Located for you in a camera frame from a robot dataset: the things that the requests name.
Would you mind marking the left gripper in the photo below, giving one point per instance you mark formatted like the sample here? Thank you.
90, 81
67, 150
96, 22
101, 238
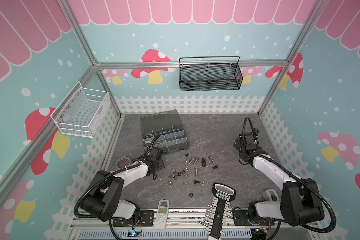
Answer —
161, 164

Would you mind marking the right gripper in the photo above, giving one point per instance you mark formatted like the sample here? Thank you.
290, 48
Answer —
244, 143

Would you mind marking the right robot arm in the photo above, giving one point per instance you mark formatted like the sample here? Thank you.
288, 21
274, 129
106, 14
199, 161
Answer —
301, 203

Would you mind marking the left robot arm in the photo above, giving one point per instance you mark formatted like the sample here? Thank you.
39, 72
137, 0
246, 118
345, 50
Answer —
102, 199

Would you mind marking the grey plastic organizer box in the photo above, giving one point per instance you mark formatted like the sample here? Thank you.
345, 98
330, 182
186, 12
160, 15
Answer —
168, 126

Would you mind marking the brown tape roll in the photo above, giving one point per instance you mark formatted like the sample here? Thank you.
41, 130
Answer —
123, 162

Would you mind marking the white remote control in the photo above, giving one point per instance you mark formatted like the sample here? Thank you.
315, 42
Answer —
162, 215

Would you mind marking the black socket wrench rack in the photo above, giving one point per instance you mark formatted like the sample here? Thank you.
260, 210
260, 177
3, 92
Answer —
219, 212

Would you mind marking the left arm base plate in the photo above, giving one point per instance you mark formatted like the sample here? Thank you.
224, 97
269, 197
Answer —
146, 219

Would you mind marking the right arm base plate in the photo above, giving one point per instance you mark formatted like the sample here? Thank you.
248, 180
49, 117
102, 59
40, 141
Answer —
242, 218

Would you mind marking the black mesh wall basket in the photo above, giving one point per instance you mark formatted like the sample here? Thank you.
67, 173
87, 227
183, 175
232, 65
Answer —
216, 73

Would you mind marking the white wire wall basket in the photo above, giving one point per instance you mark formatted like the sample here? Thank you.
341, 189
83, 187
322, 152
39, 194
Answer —
81, 112

